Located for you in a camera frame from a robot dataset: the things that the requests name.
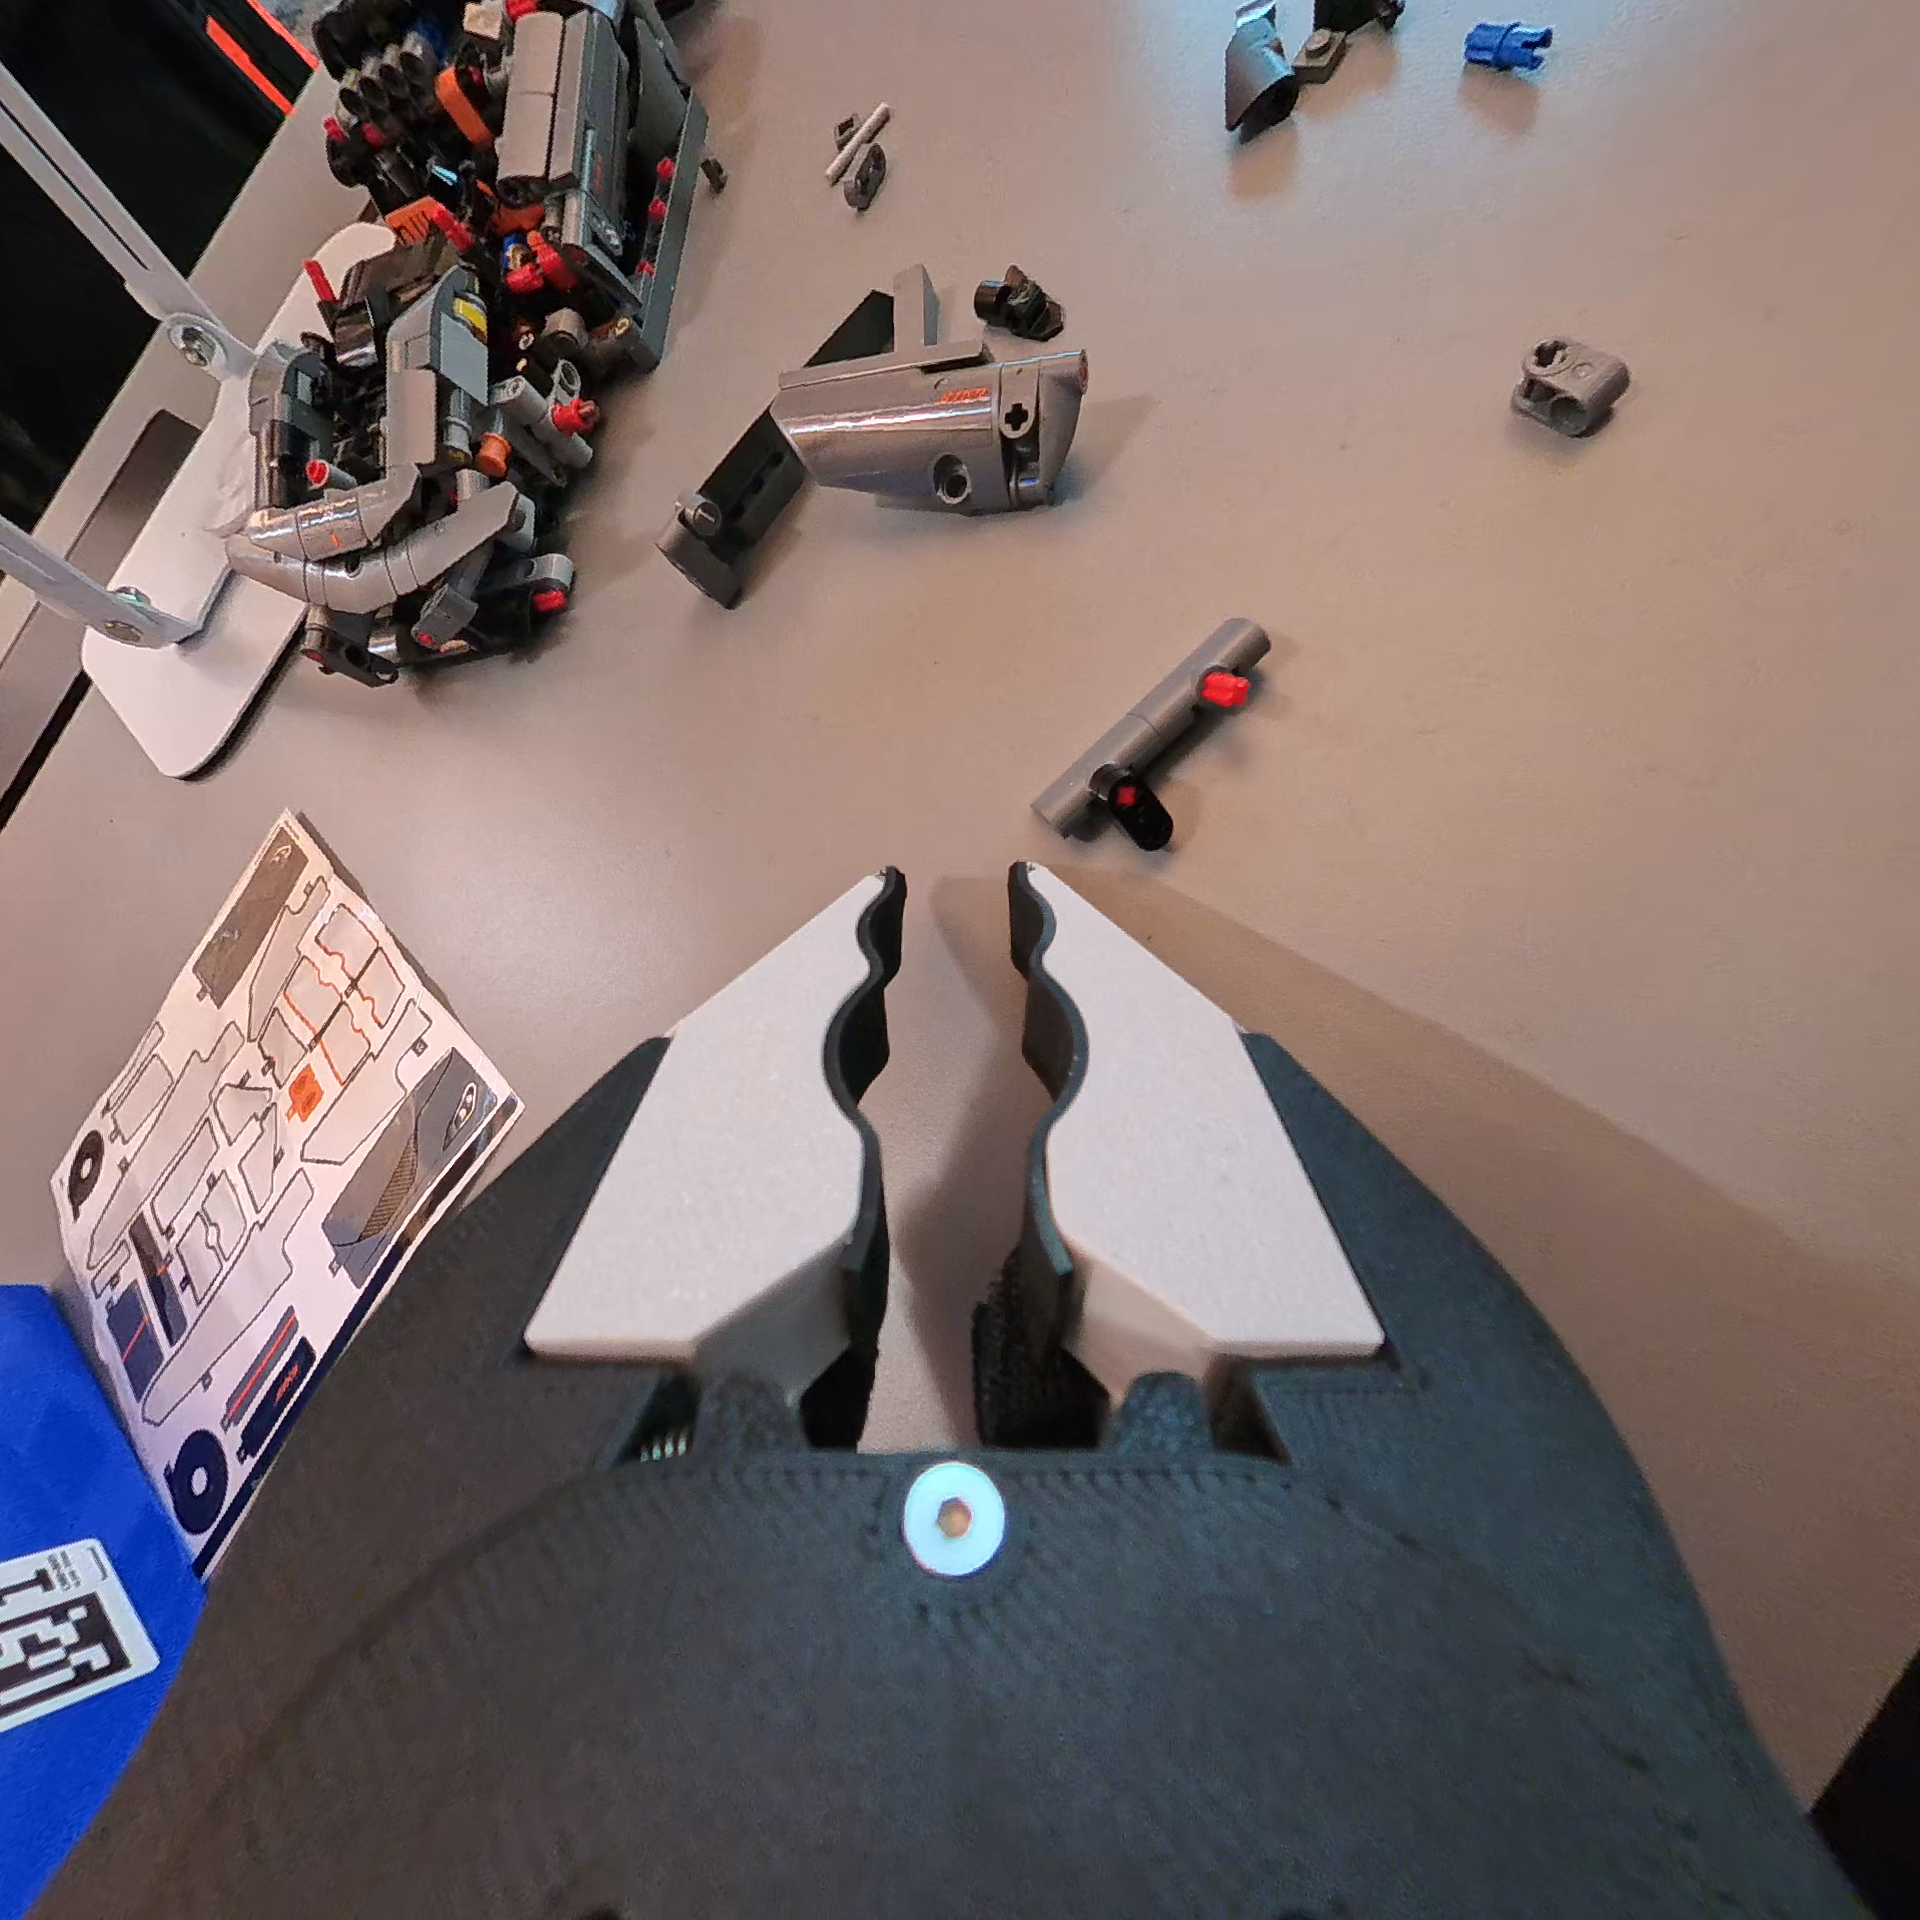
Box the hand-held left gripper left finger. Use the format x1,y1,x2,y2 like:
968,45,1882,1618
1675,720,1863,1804
521,866,913,1409

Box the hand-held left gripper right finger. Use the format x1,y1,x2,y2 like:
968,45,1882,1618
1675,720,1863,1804
1007,863,1387,1392

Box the blue plastic bin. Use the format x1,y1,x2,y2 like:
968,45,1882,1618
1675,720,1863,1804
0,1281,209,1920

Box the grey lego panel assembly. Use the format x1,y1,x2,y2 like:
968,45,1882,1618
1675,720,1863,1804
770,341,1094,522

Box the small grey lego connector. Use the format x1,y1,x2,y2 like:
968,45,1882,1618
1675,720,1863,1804
1510,337,1634,442

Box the lego sticker sheet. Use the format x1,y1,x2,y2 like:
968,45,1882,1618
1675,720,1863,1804
49,807,528,1580

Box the grey lego car model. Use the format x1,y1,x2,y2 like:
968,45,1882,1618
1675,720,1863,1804
225,0,716,690

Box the dark tapered lego panel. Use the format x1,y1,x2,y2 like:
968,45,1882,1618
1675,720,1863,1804
1223,0,1304,136

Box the white book stand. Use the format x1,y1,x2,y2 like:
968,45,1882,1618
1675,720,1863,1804
0,60,400,784

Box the orange plastic object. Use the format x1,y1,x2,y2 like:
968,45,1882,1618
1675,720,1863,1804
201,0,321,112

